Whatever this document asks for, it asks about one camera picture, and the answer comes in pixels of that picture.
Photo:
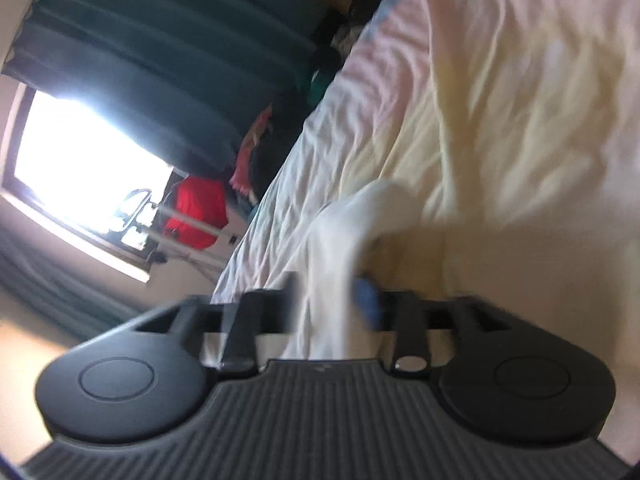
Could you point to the pile of clothes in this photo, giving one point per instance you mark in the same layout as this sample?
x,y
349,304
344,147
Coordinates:
x,y
260,150

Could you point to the window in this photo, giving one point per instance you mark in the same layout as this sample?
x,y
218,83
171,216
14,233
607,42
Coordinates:
x,y
75,160

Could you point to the white pants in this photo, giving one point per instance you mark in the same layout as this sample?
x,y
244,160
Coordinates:
x,y
335,260

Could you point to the red bag on stand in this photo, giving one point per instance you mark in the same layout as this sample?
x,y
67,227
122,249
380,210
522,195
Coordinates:
x,y
200,230

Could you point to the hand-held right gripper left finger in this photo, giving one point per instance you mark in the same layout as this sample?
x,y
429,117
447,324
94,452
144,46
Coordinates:
x,y
241,330

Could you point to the teal curtain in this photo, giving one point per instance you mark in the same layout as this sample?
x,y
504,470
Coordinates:
x,y
150,35
40,285

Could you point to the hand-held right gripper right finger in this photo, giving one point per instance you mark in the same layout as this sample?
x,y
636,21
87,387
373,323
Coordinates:
x,y
369,305

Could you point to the bed with pastel sheet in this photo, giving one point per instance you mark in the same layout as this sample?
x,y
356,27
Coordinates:
x,y
500,110

